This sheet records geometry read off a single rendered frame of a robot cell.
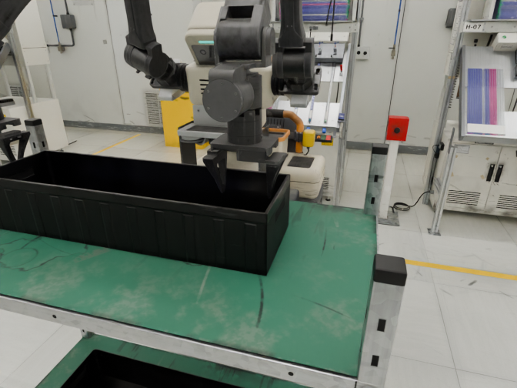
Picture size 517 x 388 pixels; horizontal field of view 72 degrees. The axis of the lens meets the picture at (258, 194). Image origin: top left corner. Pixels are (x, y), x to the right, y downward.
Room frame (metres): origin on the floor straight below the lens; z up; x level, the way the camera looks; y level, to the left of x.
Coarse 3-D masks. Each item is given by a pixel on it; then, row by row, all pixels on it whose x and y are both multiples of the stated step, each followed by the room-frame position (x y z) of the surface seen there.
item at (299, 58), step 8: (288, 48) 0.98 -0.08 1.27; (296, 48) 0.98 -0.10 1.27; (304, 48) 0.97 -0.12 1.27; (288, 56) 0.96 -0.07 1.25; (296, 56) 0.96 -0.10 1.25; (304, 56) 0.95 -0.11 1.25; (288, 64) 0.96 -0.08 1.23; (296, 64) 0.95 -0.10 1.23; (288, 72) 0.97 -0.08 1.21; (296, 72) 0.96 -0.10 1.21; (304, 80) 0.98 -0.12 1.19
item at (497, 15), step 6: (498, 0) 2.66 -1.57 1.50; (504, 0) 2.59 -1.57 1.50; (510, 0) 2.58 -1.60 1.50; (516, 0) 2.57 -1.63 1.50; (498, 6) 2.62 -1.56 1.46; (504, 6) 2.58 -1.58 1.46; (510, 6) 2.57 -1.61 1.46; (516, 6) 2.56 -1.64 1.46; (498, 12) 2.60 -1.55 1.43; (504, 12) 2.58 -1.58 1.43; (510, 12) 2.57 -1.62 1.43; (516, 12) 2.56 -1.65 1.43; (492, 18) 2.68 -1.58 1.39; (498, 18) 2.59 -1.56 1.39; (504, 18) 2.58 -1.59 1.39; (510, 18) 2.57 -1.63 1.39; (516, 18) 2.56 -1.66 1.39
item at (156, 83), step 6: (168, 66) 1.16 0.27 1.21; (174, 66) 1.19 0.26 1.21; (168, 72) 1.17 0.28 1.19; (174, 72) 1.17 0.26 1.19; (162, 78) 1.17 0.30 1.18; (168, 78) 1.17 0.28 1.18; (174, 78) 1.18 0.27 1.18; (150, 84) 1.21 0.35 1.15; (156, 84) 1.20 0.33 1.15; (162, 84) 1.19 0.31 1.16; (168, 84) 1.18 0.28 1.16; (174, 84) 1.19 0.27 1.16
